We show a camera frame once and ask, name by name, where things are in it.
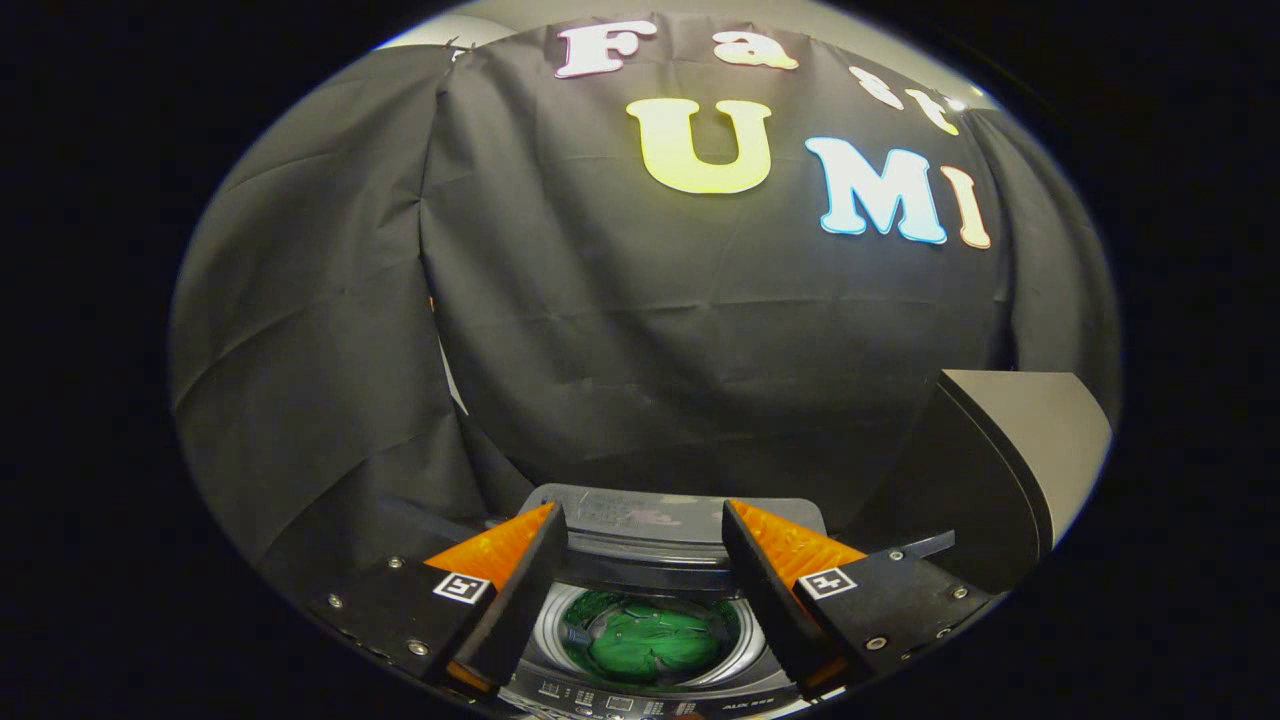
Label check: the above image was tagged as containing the beige cabinet with black frame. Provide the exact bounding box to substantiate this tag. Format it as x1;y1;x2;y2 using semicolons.
850;370;1113;596

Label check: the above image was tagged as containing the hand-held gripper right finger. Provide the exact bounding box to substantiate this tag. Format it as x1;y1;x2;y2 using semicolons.
722;498;1006;701

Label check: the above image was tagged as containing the green polo shirt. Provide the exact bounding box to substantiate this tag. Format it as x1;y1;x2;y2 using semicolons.
562;590;741;686

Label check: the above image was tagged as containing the grey washing machine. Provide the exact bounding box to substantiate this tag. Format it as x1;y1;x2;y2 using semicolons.
495;483;831;720

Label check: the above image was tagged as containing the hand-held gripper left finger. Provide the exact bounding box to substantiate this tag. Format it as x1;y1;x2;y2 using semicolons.
305;500;569;701

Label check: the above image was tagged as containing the black backdrop cloth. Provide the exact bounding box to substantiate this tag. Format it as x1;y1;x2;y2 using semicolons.
170;12;1121;601

